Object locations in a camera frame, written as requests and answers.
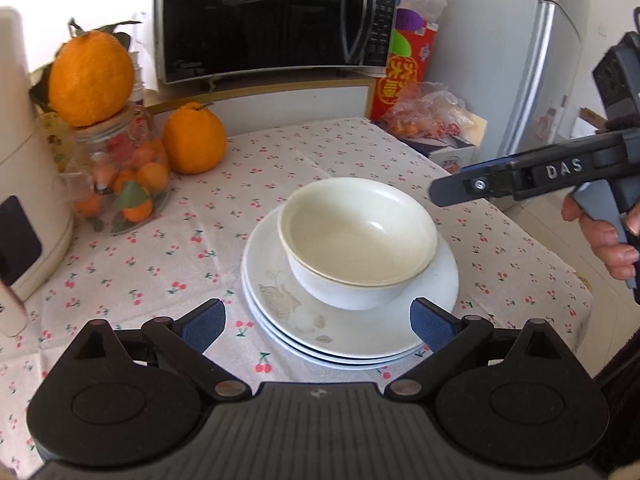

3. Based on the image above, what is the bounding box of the large cream bowl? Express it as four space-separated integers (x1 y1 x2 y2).
278 178 437 287

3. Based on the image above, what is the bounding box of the person's right hand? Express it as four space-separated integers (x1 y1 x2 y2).
562 196 639 281

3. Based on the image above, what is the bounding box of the cherry print tablecloth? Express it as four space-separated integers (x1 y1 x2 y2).
1 118 592 477

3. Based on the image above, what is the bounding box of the white ceramic bowl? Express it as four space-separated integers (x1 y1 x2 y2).
285 226 438 311

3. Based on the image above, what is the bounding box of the dark cardboard box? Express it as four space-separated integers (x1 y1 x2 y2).
405 114 487 174

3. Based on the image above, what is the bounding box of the white refrigerator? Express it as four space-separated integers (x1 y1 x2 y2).
418 0 640 172

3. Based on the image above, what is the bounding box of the glass jar with fruit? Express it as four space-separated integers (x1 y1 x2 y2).
56 101 170 235

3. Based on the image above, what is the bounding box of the white air fryer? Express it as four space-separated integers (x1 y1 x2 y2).
1 8 74 337

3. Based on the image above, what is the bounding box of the plastic bag of fruit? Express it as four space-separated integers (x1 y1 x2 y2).
380 81 475 140

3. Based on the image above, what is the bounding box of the large orange on table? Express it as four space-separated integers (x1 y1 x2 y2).
162 102 227 174

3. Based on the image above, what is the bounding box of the red gift box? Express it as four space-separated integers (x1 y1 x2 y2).
370 8 438 122

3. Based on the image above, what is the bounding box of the wooden white cabinet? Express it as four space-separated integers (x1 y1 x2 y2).
143 70 375 136

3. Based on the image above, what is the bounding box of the stack of white cups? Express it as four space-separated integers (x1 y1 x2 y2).
129 51 144 106

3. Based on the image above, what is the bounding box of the large orange on jar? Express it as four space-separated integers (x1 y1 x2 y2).
29 20 134 128

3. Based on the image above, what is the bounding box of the black microwave oven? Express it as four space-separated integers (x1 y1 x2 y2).
153 0 399 84

